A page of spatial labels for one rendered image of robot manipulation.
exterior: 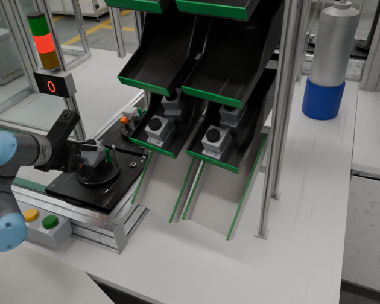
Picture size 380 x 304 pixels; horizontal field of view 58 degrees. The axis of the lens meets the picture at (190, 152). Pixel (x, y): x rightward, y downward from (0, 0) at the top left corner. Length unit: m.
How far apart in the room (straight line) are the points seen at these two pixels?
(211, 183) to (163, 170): 0.14
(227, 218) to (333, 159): 0.61
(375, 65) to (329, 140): 0.52
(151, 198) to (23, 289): 0.41
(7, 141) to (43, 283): 0.43
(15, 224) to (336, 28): 1.20
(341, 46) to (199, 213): 0.87
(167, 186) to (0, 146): 0.41
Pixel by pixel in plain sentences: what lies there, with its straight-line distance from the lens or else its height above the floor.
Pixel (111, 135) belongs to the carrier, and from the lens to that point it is 1.29.
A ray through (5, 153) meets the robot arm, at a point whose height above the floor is 1.26.
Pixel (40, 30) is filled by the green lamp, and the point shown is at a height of 1.38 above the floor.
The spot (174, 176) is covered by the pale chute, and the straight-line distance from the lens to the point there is 0.92.
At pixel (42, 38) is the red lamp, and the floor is 1.35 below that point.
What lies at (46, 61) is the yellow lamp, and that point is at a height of 1.28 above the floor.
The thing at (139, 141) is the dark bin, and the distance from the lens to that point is 0.82.
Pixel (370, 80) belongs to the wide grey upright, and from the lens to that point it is 1.87.
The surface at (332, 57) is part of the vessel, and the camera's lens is 1.46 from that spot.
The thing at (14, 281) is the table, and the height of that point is 0.86.
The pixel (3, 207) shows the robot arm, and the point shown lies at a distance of 0.76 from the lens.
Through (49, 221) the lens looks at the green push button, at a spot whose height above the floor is 0.97.
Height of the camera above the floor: 1.68
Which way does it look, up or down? 38 degrees down
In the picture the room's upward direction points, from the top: 3 degrees counter-clockwise
